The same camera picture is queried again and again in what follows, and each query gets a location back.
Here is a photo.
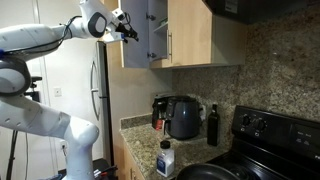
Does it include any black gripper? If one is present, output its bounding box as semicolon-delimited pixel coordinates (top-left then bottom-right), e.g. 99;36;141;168
115;22;140;44

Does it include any wide light wood cabinet door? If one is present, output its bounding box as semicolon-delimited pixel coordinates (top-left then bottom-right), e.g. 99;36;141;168
166;0;214;67

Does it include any light wood base cabinet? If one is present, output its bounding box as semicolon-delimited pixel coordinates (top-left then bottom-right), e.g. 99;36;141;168
113;133;146;180

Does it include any tall wooden side panel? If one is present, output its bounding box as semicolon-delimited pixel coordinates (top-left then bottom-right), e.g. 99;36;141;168
94;0;173;168

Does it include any stainless steel refrigerator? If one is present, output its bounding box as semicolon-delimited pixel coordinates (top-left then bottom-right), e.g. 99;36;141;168
89;40;113;165

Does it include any black and red coffee maker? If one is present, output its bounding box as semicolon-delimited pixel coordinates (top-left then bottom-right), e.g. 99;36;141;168
151;92;178;131

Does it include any dark grey air fryer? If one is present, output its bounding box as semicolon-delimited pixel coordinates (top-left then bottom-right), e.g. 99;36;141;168
165;95;202;141

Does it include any white backsplash outlet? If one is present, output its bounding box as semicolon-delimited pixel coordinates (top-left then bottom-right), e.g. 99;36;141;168
199;104;208;123

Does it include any black device on stand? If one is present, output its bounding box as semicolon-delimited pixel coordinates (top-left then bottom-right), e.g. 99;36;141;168
24;75;44;103

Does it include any dark glass bottle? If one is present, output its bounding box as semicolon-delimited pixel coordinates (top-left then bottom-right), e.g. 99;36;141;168
206;103;221;147

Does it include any white plastic bottle black cap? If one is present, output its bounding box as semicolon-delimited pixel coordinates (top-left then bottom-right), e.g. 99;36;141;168
156;140;176;178

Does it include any black range hood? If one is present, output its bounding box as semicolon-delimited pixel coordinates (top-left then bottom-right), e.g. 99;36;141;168
202;0;320;25

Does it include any black stove knob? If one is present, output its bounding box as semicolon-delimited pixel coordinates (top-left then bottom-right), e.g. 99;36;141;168
241;114;252;127
253;118;268;133

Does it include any black frying pan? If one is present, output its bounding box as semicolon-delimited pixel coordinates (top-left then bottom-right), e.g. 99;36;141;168
175;163;240;180

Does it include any black electric stove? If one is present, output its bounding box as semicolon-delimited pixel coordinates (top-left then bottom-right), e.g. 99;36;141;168
205;105;320;180

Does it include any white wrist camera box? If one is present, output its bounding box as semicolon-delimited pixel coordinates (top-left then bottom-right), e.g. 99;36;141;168
111;8;127;22

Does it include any silver bar door handle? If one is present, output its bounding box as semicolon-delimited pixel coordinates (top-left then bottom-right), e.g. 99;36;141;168
166;29;174;63

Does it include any curved silver fridge handle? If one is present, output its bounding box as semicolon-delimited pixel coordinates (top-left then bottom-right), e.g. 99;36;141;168
91;89;101;122
90;60;100;91

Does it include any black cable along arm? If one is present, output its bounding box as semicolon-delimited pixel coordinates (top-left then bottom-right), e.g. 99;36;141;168
0;14;83;57

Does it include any white light switch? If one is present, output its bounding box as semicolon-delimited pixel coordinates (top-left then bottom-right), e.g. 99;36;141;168
53;86;63;98

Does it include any light wood wall cabinet body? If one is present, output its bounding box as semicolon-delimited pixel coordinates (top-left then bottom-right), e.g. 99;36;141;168
145;0;248;70

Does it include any white low wall outlet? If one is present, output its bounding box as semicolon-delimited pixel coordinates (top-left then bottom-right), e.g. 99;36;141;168
59;139;67;156

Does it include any thin white hanging cable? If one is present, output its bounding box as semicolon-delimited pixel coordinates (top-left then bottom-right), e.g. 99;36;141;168
24;132;30;180

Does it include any thick black hanging cable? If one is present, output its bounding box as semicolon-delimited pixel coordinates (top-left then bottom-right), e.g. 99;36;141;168
5;129;20;180

